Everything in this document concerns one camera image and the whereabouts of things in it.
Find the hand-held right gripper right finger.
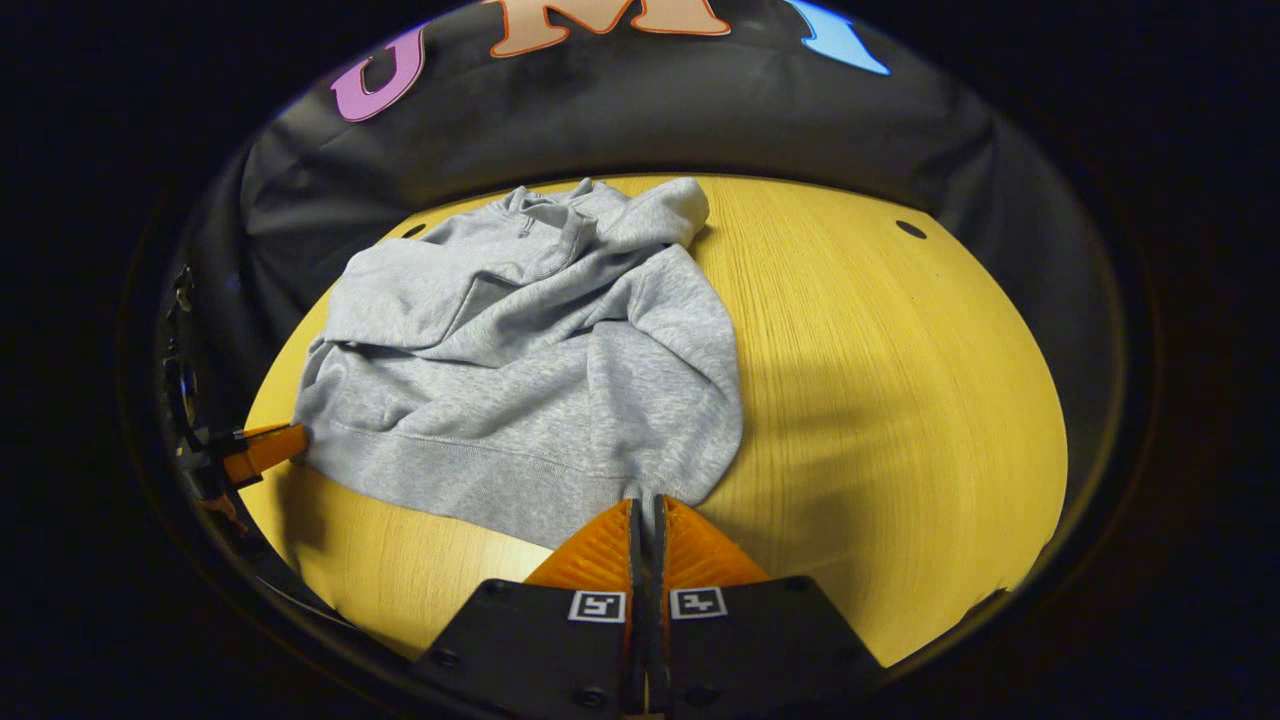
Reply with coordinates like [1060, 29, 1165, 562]
[655, 495, 886, 716]

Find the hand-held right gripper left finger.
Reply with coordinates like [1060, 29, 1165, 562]
[410, 498, 646, 716]

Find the black backdrop cloth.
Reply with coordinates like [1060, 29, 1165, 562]
[185, 0, 1121, 461]

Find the grey zip-neck sweatshirt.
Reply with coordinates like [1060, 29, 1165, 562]
[292, 177, 746, 551]

